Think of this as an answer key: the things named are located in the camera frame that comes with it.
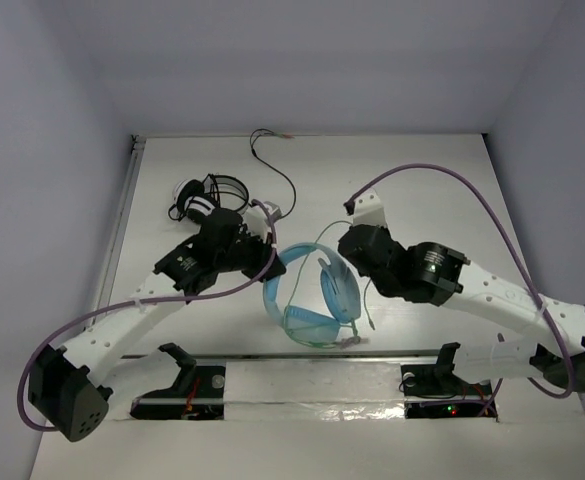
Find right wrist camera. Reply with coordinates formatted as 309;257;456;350
344;188;387;228

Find black headphone cable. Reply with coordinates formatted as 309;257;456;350
248;128;298;219

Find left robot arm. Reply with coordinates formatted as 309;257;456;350
17;200;285;442

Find light blue headphones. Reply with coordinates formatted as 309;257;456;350
262;243;366;349

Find white and black headphones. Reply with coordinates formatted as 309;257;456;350
167;173;250;225

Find silver foil covered block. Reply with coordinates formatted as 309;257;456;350
223;359;405;422

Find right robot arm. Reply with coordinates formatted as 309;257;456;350
338;225;585;396

